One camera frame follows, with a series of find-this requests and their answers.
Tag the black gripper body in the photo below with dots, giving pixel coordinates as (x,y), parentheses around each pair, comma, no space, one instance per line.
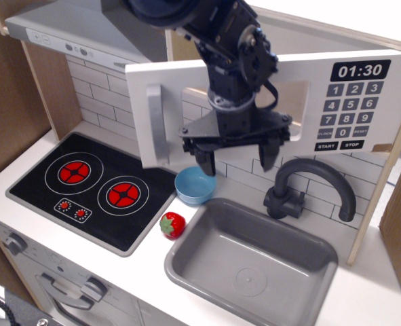
(232,125)

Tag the grey range hood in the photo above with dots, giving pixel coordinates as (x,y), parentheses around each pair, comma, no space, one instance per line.
(101,32)

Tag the blue toy bowl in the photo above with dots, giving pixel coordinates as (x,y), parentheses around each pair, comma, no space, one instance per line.
(193,186)

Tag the dark grey toy faucet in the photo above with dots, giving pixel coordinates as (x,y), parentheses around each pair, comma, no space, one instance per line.
(281,201)

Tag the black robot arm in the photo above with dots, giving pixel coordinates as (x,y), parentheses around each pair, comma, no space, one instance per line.
(240,62)

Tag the white toy microwave door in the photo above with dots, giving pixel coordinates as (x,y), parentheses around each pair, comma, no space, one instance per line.
(340,102)

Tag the grey toy sink basin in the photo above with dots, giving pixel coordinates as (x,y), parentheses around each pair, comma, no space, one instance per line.
(260,269)

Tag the grey oven knob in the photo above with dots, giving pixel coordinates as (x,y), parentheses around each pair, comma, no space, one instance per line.
(15,244)

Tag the black toy stove top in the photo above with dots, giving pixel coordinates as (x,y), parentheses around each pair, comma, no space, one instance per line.
(97,192)

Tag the red toy strawberry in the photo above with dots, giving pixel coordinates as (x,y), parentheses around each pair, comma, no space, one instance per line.
(172,225)

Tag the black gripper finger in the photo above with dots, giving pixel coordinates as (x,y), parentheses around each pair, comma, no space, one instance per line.
(268,151)
(205,160)

